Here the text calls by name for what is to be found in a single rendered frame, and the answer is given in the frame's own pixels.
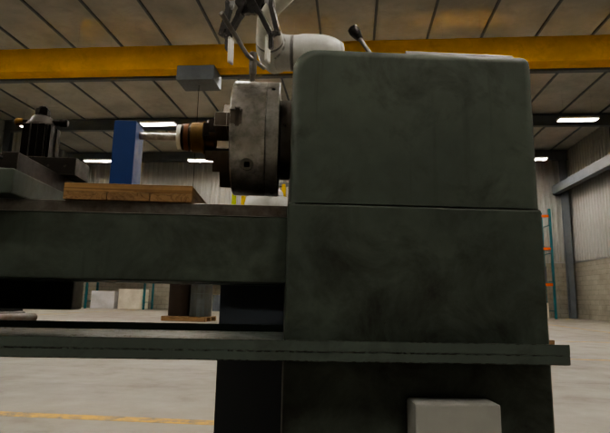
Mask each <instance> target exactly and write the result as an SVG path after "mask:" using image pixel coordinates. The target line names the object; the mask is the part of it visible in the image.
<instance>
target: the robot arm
mask: <svg viewBox="0 0 610 433"><path fill-rule="evenodd" d="M292 1H293V0H234V1H229V0H226V1H225V11H224V13H225V15H226V16H227V18H228V20H229V21H230V20H231V15H232V9H234V6H236V5H237V6H238V9H237V11H236V13H235V16H234V17H233V19H232V21H231V25H232V27H233V28H234V30H235V32H236V30H237V28H238V26H239V24H240V22H241V20H242V19H243V18H244V16H245V15H246V16H247V15H258V17H257V30H256V38H255V40H256V51H257V55H258V57H259V60H260V62H261V64H263V65H264V66H265V67H266V70H267V71H268V72H269V73H271V74H280V73H283V72H293V67H294V65H295V63H296V61H297V60H298V59H299V57H300V56H301V55H303V54H305V53H306V52H308V51H312V50H330V51H345V50H344V44H343V43H342V42H341V41H340V40H338V39H337V38H335V37H332V36H329V35H324V34H283V33H282V32H281V30H280V25H279V21H278V16H279V15H280V13H281V12H282V11H283V10H284V9H285V8H286V7H287V6H288V5H289V4H290V3H291V2H292ZM218 35H219V36H220V37H222V38H224V39H225V45H224V48H225V50H226V51H227V52H228V56H227V63H229V64H230V65H233V57H234V40H233V39H232V34H231V32H230V30H229V29H228V27H227V26H226V24H225V23H224V22H223V20H221V26H220V29H219V33H218ZM244 205H273V206H288V197H284V196H283V192H282V191H281V190H280V189H279V195H278V197H272V196H247V198H246V200H245V203H244Z"/></svg>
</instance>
